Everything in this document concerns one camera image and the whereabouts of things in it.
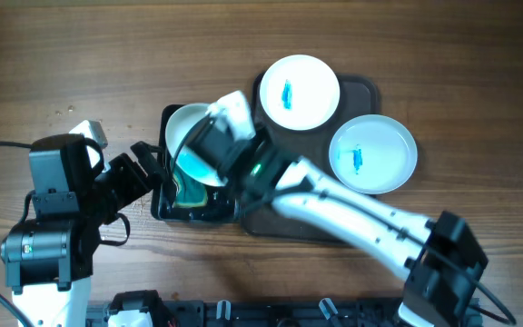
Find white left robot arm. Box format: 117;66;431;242
1;134;167;326

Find brown serving tray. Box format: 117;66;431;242
240;74;380;245

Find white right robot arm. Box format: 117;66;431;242
184;91;488;326

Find green yellow sponge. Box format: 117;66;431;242
173;169;208;208

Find white plate with blue stain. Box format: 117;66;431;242
259;54;340;132

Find black water basin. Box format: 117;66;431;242
151;104;241;224

